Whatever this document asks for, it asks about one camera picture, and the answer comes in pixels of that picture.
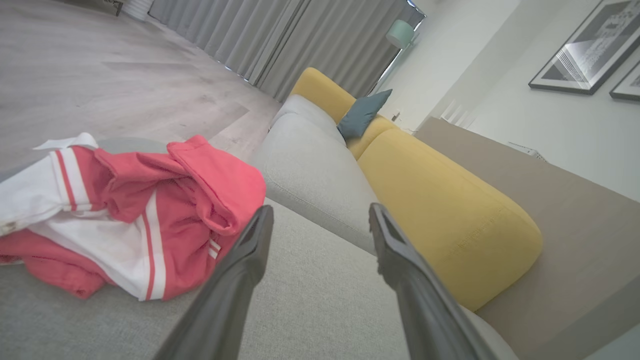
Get white flat device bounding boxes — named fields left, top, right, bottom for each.
left=507, top=141, right=547, bottom=162

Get large black framed picture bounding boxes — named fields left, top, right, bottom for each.
left=528, top=0, right=640, bottom=96

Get grey sofa seat cushion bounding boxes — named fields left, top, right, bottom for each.
left=270, top=94, right=347, bottom=147
left=251, top=113, right=382, bottom=256

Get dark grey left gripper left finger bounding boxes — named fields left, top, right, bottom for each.
left=152, top=205, right=275, bottom=360

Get taupe partition panel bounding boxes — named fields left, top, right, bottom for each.
left=414, top=117, right=640, bottom=360

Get yellow sofa back cushion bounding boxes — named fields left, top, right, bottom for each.
left=346, top=115, right=402, bottom=161
left=357, top=129, right=544, bottom=312

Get white ribbed vase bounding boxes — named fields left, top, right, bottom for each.
left=121, top=0, right=155, bottom=22

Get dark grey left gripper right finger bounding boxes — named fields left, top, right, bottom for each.
left=369, top=203, right=499, bottom=360

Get red basketball jersey white sleeves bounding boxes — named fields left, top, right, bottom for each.
left=0, top=132, right=223, bottom=302

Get teal throw pillow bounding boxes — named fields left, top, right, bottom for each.
left=337, top=88, right=394, bottom=141

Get yellow sofa armrest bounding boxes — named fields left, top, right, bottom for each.
left=290, top=67, right=357, bottom=125

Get small black framed picture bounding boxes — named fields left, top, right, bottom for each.
left=608, top=60, right=640, bottom=103

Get grey pleated curtain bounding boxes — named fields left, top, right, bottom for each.
left=148, top=0, right=427, bottom=104

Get mint green floor lamp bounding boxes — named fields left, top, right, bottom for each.
left=369, top=18, right=417, bottom=97

